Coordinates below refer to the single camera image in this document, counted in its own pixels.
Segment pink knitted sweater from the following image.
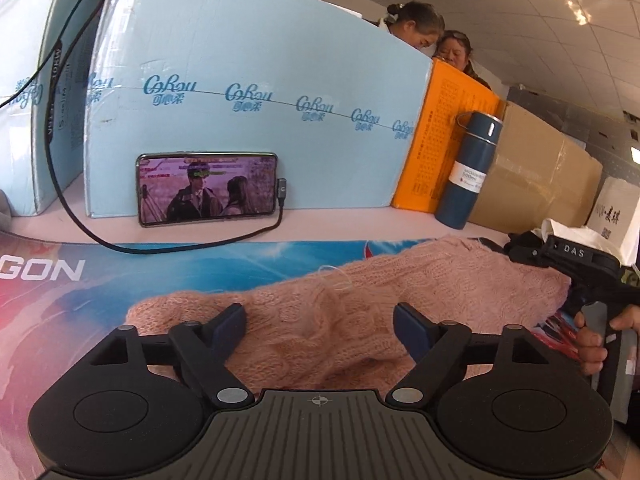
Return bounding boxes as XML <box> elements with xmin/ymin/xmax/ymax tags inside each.
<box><xmin>126</xmin><ymin>237</ymin><xmax>570</xmax><ymax>393</ymax></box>

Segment person's right hand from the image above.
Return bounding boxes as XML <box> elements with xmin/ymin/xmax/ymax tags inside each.
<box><xmin>574</xmin><ymin>304</ymin><xmax>640</xmax><ymax>376</ymax></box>

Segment white paper bag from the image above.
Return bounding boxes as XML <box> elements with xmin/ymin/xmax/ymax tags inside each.
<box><xmin>533</xmin><ymin>177</ymin><xmax>640</xmax><ymax>266</ymax></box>

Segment brown cardboard box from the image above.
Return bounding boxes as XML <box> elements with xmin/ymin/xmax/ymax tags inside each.
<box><xmin>470</xmin><ymin>102</ymin><xmax>602</xmax><ymax>233</ymax></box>

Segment AGON printed desk mat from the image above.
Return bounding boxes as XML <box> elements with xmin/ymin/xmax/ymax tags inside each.
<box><xmin>0</xmin><ymin>231</ymin><xmax>576</xmax><ymax>480</ymax></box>

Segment dark blue thermos bottle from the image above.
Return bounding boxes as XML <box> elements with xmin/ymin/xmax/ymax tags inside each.
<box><xmin>435</xmin><ymin>112</ymin><xmax>503</xmax><ymax>230</ymax></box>

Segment smartphone playing video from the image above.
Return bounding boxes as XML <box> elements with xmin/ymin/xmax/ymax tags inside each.
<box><xmin>136</xmin><ymin>152</ymin><xmax>288</xmax><ymax>226</ymax></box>

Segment grey cloth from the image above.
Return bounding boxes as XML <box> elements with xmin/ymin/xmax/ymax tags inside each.
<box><xmin>0</xmin><ymin>191</ymin><xmax>12</xmax><ymax>232</ymax></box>

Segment orange cardboard box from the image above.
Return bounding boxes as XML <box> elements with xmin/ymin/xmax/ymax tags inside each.
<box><xmin>392</xmin><ymin>60</ymin><xmax>504</xmax><ymax>214</ymax></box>

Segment woman with dark hair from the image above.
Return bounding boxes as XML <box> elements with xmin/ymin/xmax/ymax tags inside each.
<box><xmin>432</xmin><ymin>30</ymin><xmax>491</xmax><ymax>89</ymax></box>

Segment woman with hair bun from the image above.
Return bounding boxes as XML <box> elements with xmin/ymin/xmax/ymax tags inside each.
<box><xmin>375</xmin><ymin>0</ymin><xmax>446</xmax><ymax>51</ymax></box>

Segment large light blue carton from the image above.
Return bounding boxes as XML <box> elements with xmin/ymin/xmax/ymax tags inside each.
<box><xmin>84</xmin><ymin>0</ymin><xmax>432</xmax><ymax>218</ymax></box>

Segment left light blue carton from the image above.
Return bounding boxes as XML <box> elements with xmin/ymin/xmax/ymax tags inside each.
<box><xmin>1</xmin><ymin>0</ymin><xmax>99</xmax><ymax>217</ymax></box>

